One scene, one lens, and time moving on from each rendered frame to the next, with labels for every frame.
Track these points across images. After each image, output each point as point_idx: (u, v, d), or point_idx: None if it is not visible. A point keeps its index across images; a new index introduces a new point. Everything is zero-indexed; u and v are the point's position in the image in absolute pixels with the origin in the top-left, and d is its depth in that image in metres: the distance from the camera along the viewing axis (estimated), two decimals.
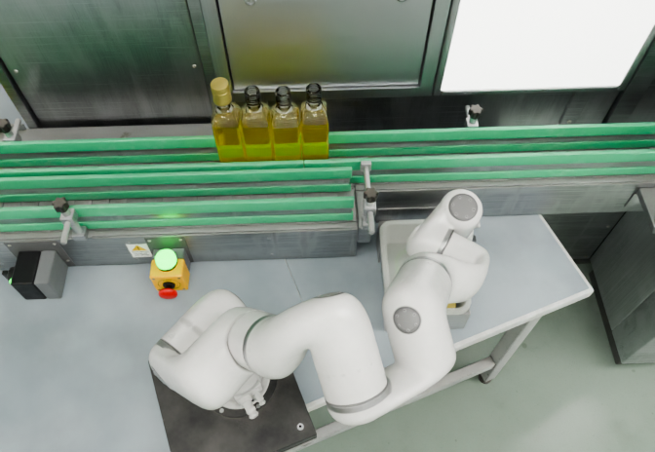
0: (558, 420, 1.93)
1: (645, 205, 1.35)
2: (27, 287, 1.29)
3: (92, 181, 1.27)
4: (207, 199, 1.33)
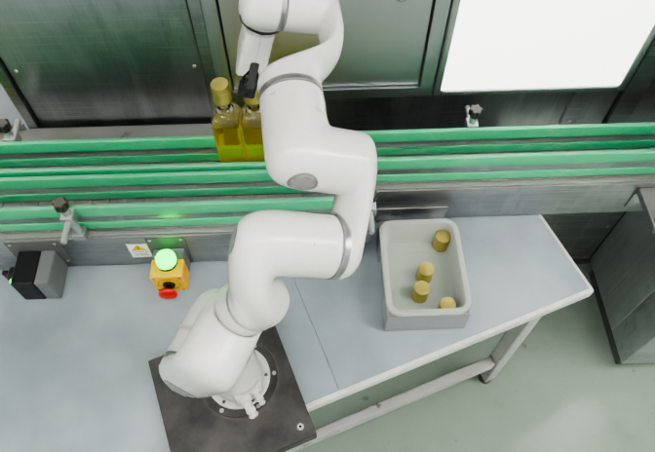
0: (558, 420, 1.93)
1: (645, 205, 1.35)
2: (27, 287, 1.29)
3: (92, 181, 1.27)
4: (207, 199, 1.33)
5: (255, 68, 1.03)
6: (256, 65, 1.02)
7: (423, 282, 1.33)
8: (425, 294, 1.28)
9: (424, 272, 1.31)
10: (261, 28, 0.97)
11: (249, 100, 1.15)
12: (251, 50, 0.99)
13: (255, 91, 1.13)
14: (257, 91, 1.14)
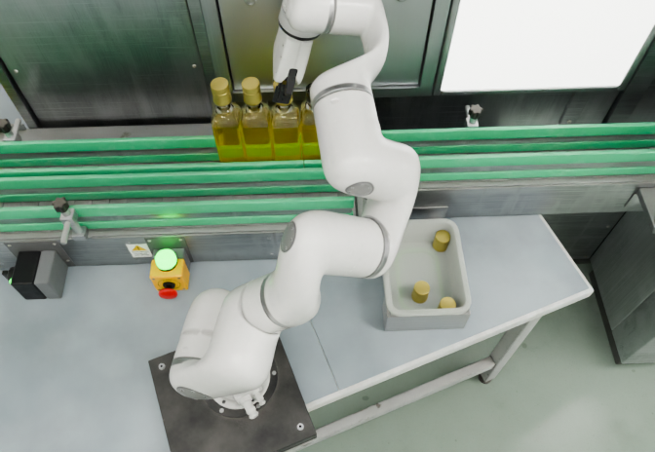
0: (558, 420, 1.93)
1: (645, 205, 1.35)
2: (27, 287, 1.29)
3: (92, 181, 1.27)
4: (207, 199, 1.33)
5: (293, 74, 1.05)
6: (294, 71, 1.05)
7: (291, 95, 1.16)
8: (425, 294, 1.28)
9: None
10: (301, 34, 0.99)
11: (249, 100, 1.15)
12: (291, 56, 1.01)
13: (255, 91, 1.13)
14: (257, 91, 1.14)
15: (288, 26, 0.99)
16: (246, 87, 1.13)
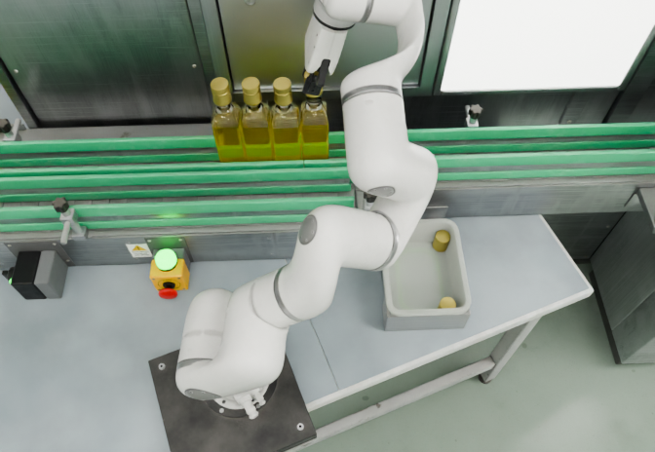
0: (558, 420, 1.93)
1: (645, 205, 1.35)
2: (27, 287, 1.29)
3: (92, 181, 1.27)
4: (207, 199, 1.33)
5: (327, 65, 1.04)
6: (327, 62, 1.04)
7: (291, 95, 1.16)
8: None
9: (287, 85, 1.13)
10: (336, 23, 0.98)
11: (249, 100, 1.15)
12: (325, 46, 1.00)
13: (255, 91, 1.13)
14: (257, 91, 1.14)
15: (323, 16, 0.98)
16: (246, 87, 1.13)
